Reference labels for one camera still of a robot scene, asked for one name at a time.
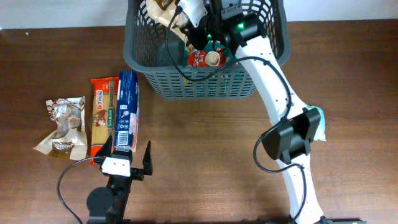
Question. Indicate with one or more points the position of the brown Pantree snack bag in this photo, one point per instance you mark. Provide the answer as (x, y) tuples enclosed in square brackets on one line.
[(162, 11)]

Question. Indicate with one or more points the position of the brown pastry snack bag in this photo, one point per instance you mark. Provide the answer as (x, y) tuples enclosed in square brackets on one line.
[(69, 140)]

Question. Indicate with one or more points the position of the light teal snack packet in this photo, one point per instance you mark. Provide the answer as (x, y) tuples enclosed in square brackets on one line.
[(320, 132)]

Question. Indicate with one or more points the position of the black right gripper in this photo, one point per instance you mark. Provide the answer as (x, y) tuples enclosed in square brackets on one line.
[(191, 33)]

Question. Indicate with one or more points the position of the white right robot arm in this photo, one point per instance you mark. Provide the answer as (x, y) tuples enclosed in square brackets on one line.
[(293, 124)]

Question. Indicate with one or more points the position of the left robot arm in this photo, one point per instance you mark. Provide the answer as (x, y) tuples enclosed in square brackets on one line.
[(108, 204)]

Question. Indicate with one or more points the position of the green coffee mix bag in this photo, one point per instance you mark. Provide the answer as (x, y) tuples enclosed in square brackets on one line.
[(213, 55)]

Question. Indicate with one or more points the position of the blue pasta packet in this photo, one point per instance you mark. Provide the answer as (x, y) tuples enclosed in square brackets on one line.
[(127, 111)]

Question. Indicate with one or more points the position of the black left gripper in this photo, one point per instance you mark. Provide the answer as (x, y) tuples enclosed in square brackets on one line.
[(138, 173)]

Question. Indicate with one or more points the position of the San Remo spaghetti packet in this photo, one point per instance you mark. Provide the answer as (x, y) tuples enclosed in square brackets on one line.
[(104, 111)]

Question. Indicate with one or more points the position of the grey plastic basket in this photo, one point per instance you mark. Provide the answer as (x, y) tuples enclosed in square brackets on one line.
[(162, 57)]

